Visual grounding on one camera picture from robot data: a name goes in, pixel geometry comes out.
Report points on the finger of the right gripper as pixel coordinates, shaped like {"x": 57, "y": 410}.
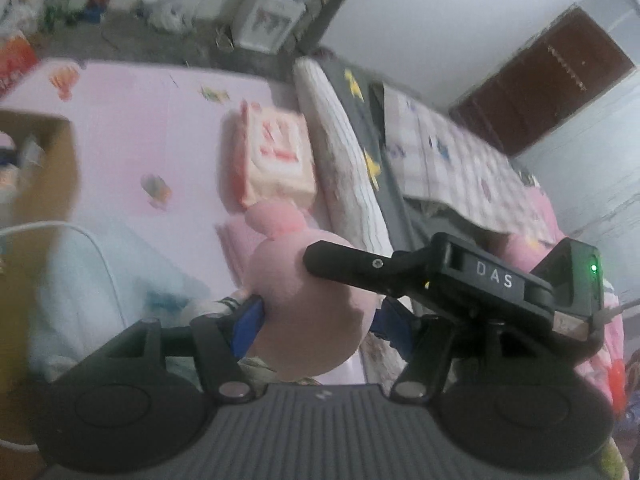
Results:
{"x": 387, "y": 276}

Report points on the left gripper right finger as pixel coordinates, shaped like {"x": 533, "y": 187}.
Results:
{"x": 427, "y": 346}

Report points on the pink balloon play mat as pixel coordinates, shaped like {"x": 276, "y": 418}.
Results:
{"x": 153, "y": 151}

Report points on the pink plush toy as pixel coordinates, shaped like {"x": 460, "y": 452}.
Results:
{"x": 311, "y": 325}

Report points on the pink wet wipes pack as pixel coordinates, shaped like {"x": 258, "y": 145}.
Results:
{"x": 271, "y": 157}

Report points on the white plastic shopping bag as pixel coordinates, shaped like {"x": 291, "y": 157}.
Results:
{"x": 95, "y": 284}

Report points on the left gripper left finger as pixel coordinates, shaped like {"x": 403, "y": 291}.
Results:
{"x": 210, "y": 348}

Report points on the dark wooden door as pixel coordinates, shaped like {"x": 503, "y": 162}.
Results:
{"x": 566, "y": 67}

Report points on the white water dispenser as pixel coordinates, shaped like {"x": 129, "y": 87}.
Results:
{"x": 264, "y": 25}

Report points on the grey star blanket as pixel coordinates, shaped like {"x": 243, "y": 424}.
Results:
{"x": 411, "y": 223}

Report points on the orange red plastic bag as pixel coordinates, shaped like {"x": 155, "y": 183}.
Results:
{"x": 17, "y": 59}

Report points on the brown cardboard box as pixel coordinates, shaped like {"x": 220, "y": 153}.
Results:
{"x": 49, "y": 195}

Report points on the checked patterned bedsheet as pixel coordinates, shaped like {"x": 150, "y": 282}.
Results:
{"x": 436, "y": 161}

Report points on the pink knitted cloth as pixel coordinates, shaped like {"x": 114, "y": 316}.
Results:
{"x": 238, "y": 241}

